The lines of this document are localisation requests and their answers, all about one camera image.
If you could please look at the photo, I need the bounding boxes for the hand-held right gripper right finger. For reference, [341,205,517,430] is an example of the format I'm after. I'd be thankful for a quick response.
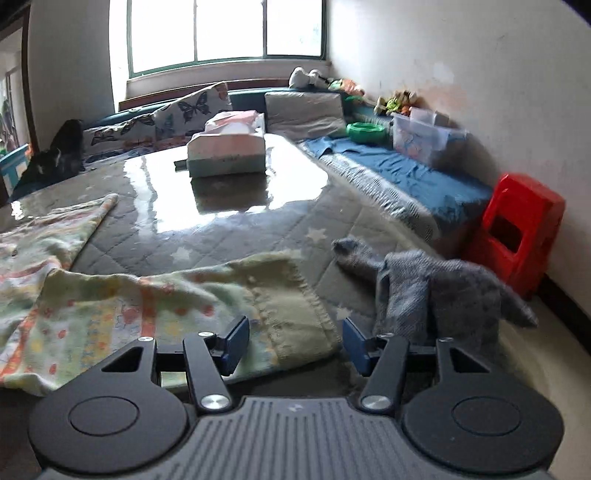
[342,318,494,412]

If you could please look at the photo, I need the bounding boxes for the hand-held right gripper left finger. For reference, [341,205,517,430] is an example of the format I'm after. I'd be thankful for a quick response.
[100,316,251,415]

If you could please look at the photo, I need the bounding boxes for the grey knitted garment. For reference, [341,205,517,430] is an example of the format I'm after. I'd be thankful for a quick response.
[332,236,539,356]

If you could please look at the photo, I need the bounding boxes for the green printed towel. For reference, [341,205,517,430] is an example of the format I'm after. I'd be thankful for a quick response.
[0,193,342,398]

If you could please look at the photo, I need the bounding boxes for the blue sofa cover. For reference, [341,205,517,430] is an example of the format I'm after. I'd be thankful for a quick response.
[299,136,493,220]

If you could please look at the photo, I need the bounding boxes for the large tissue pack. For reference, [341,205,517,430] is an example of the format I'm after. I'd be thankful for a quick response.
[186,130,267,179]

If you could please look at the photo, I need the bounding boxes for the green plastic bowl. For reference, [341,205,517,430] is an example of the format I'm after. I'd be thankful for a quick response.
[346,121,387,145]

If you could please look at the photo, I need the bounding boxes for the clear plastic storage box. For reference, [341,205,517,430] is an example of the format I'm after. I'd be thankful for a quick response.
[391,107,468,169]

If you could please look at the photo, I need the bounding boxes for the red plastic stool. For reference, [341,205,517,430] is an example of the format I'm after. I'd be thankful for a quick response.
[464,173,567,299]

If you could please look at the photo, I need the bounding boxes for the pink tissue pack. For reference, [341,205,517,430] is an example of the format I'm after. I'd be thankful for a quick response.
[204,111,266,137]

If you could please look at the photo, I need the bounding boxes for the butterfly print pillow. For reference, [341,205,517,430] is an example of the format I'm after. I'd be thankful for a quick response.
[154,82,233,140]
[83,113,161,156]

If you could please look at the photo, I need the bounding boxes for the grey cushion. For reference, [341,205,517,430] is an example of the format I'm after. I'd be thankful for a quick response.
[264,89,348,140]

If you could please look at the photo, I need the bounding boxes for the teal sofa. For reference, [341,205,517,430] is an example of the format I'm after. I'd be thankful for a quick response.
[9,85,494,259]

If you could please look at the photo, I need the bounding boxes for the pile of small plush toys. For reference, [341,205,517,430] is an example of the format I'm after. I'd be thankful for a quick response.
[373,90,422,117]

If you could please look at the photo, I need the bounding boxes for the dark clothing pile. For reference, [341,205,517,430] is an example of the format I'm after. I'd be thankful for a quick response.
[19,119,86,186]

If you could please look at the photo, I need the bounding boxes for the green orange plush toy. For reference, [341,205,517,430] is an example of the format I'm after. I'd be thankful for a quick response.
[327,78,366,100]

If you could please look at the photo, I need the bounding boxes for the panda plush toy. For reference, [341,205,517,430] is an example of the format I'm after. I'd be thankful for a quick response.
[289,67,331,91]

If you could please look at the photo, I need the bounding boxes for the green framed window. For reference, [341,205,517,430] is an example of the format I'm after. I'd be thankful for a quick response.
[110,0,332,78]

